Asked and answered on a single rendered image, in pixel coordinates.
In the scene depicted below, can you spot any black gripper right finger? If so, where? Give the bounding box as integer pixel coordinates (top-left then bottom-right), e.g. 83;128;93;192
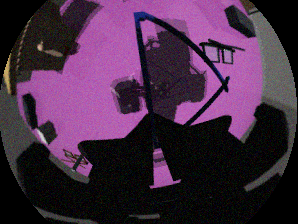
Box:
153;113;231;181

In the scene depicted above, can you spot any white flat panel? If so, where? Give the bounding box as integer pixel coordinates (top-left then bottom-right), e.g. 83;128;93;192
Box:
1;0;65;89

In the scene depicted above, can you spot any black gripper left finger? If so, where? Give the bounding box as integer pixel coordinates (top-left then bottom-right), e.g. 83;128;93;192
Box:
77;113;154;186

